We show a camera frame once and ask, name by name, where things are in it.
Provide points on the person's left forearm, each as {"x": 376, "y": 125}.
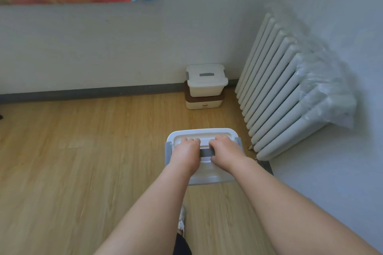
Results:
{"x": 146, "y": 216}

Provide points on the white radiator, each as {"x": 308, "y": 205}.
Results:
{"x": 275, "y": 84}

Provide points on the large white storage box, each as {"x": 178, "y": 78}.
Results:
{"x": 206, "y": 80}

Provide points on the person's right forearm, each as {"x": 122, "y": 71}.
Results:
{"x": 296, "y": 213}

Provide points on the clear plastic radiator wrap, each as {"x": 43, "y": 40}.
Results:
{"x": 326, "y": 84}

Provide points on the small white storage box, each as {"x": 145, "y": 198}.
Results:
{"x": 203, "y": 135}

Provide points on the brown-lidded white box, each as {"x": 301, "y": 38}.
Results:
{"x": 203, "y": 102}

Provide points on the person's left leg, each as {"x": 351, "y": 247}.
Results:
{"x": 181, "y": 245}

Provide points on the person's left white shoe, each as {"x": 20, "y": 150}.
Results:
{"x": 181, "y": 219}

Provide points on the person's left hand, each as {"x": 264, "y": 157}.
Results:
{"x": 185, "y": 154}

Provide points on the person's right hand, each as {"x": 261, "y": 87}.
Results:
{"x": 229, "y": 151}

